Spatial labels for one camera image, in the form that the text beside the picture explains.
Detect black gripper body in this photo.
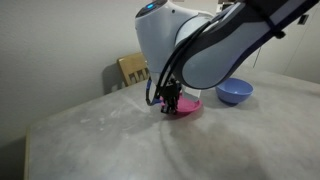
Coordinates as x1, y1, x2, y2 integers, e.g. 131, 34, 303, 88
164, 78, 183, 94

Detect wooden chair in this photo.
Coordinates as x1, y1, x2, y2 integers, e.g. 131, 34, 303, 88
116, 52, 150, 88

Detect blue plastic bowl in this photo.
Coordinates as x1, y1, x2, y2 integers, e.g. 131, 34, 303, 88
215, 77, 255, 105

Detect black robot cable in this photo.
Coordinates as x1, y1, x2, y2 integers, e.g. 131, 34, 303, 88
154, 19, 221, 99

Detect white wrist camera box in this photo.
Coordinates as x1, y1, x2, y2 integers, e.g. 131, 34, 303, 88
181, 87, 202, 103

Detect blue and black cable loop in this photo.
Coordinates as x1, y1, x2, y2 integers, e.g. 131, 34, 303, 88
145, 78, 164, 107

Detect black wall panel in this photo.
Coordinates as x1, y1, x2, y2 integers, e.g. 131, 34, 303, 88
297, 14, 309, 26

